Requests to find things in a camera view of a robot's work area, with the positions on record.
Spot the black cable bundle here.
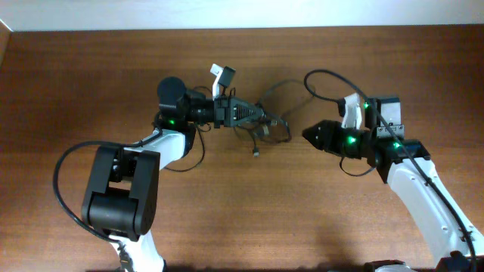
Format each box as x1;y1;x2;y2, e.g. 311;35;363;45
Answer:
164;78;315;173

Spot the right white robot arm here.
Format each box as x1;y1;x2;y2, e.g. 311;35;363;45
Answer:
302;97;483;271

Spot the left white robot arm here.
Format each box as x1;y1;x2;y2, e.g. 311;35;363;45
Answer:
81;77;265;271

